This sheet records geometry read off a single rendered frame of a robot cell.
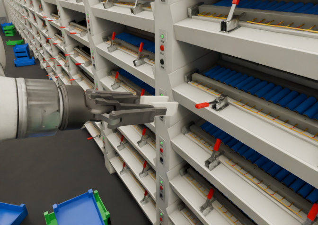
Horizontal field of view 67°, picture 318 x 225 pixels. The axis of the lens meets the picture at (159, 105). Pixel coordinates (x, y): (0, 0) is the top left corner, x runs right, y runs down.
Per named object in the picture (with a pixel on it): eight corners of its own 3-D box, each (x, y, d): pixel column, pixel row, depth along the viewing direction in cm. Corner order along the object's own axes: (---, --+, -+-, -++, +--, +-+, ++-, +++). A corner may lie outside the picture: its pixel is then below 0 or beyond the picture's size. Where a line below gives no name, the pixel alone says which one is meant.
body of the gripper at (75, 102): (49, 117, 43) (99, 116, 48) (60, 141, 36) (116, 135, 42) (52, 77, 40) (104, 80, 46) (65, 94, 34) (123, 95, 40)
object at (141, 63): (158, 90, 84) (148, 54, 76) (98, 53, 129) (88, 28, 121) (201, 66, 91) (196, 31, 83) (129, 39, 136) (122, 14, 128)
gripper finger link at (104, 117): (84, 101, 40) (89, 115, 36) (114, 103, 42) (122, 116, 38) (83, 115, 41) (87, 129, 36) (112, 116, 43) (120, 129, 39)
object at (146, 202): (158, 232, 118) (151, 218, 111) (110, 164, 164) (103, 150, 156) (189, 207, 125) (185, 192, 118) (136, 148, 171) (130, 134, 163)
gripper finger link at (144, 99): (139, 110, 50) (137, 108, 50) (166, 109, 54) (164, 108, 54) (142, 96, 49) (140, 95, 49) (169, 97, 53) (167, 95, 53)
